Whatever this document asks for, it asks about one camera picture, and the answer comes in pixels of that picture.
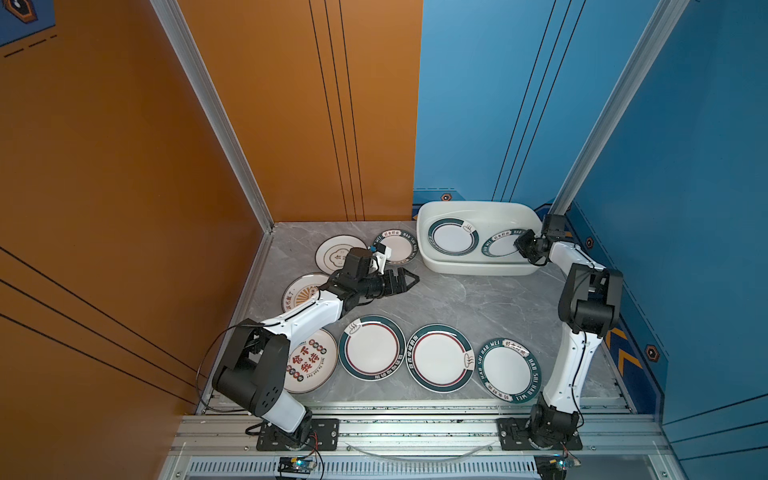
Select green red rim plate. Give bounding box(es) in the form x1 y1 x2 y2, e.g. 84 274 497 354
406 324 475 394
338 315 406 382
427 218 479 256

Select plate with orange sunburst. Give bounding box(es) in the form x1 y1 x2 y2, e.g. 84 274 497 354
281 273 329 312

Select large plate red characters circles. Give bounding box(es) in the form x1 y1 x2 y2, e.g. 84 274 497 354
284 329 338 394

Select left aluminium corner post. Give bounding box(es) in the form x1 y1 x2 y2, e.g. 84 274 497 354
150 0 275 234

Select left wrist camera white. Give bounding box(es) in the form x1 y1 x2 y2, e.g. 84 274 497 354
370 242 392 274

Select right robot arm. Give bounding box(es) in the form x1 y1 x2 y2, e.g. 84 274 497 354
515 230 623 449

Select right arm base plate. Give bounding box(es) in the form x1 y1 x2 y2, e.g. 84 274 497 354
496 417 584 451

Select right circuit board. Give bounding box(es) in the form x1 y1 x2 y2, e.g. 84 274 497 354
534 456 582 480

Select aluminium rail frame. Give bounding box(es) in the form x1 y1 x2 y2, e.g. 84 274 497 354
160 400 684 479

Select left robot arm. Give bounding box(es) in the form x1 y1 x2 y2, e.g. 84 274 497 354
211 243 420 447

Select left green circuit board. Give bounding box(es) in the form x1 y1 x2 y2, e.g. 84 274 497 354
276 456 320 479

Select right aluminium corner post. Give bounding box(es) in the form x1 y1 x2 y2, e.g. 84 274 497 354
547 0 689 216

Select white plate brown flower outline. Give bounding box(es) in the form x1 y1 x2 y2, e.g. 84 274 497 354
315 235 367 275

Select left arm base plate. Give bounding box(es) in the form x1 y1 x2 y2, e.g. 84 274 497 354
256 418 340 452

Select aluminium corner post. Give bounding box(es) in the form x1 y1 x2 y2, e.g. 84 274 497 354
547 0 689 216
150 0 275 234

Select green rim text plate front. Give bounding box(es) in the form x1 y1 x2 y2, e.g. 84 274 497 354
476 338 542 404

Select white plastic bin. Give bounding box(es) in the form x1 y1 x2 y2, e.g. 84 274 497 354
416 201 542 276

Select small green rim text plate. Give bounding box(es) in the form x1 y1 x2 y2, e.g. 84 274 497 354
374 229 419 265

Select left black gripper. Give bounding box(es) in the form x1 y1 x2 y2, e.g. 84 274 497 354
355 267 418 300

